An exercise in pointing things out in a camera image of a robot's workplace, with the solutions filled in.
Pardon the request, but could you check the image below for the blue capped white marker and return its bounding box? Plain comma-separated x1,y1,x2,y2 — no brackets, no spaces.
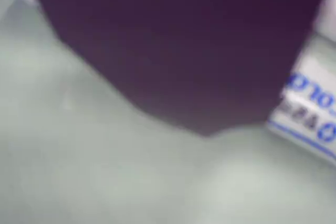
0,0,336,162

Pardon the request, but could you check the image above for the teal round plate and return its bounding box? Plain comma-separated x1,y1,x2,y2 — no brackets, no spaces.
0,0,336,224

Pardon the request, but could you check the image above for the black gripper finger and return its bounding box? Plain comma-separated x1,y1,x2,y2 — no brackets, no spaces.
26,0,333,137

